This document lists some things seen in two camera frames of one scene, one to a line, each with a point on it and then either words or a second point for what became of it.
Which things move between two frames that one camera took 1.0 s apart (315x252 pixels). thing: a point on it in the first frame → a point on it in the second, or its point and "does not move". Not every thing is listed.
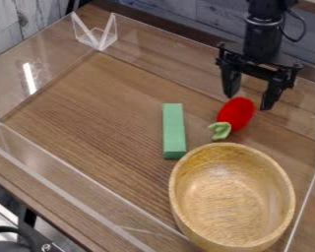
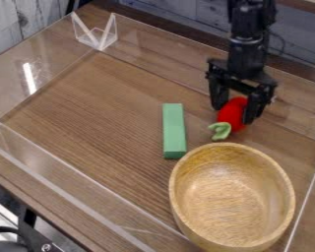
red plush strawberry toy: x=235 y=114 does not move
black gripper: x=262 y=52 → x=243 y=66
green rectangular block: x=175 y=144 does not move
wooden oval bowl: x=231 y=197 does not move
